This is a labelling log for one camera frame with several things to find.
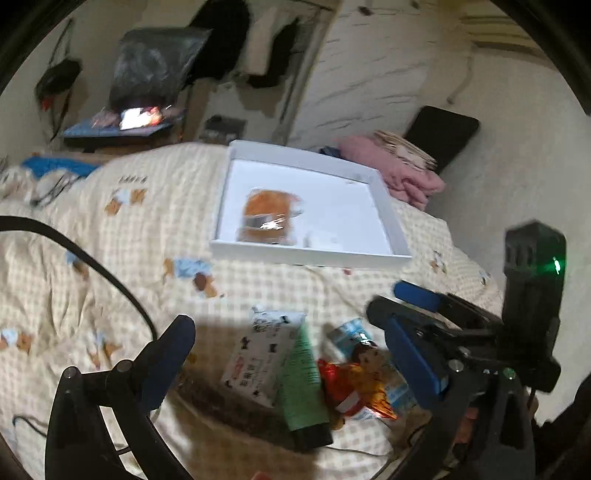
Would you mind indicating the wrapped orange bread bun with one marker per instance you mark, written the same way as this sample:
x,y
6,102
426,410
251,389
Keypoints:
x,y
267,217

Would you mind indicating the blue cartoon boy candy pack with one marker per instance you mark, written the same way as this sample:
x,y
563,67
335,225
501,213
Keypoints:
x,y
355,343

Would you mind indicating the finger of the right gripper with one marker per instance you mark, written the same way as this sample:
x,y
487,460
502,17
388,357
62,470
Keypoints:
x,y
417,296

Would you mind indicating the red orange snack bag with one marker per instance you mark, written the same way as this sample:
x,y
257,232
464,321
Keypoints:
x,y
354,392

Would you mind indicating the white cow pattern snack pack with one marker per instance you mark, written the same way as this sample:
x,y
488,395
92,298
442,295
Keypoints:
x,y
253,369

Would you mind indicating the pink fluffy blanket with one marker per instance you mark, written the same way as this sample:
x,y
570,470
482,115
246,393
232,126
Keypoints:
x,y
404,179

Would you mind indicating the folded beige checked cloth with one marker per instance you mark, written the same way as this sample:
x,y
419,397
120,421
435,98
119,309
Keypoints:
x,y
402,148

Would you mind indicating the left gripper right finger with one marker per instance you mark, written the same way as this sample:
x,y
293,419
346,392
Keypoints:
x,y
408,334

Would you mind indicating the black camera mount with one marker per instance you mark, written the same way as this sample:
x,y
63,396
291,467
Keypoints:
x,y
535,268

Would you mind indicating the green tube black cap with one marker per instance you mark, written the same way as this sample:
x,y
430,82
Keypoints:
x,y
302,399

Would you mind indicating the black hanging coat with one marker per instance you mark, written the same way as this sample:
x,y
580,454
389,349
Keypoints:
x,y
227,22

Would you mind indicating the checked cartoon bed quilt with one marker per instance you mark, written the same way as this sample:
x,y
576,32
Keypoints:
x,y
148,218

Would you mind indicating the white shallow cardboard box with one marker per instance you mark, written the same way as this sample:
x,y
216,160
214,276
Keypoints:
x,y
343,215

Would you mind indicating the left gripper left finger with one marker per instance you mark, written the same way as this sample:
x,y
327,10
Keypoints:
x,y
157,365

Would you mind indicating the black hanging bag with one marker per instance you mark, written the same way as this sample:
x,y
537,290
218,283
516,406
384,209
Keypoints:
x,y
56,80

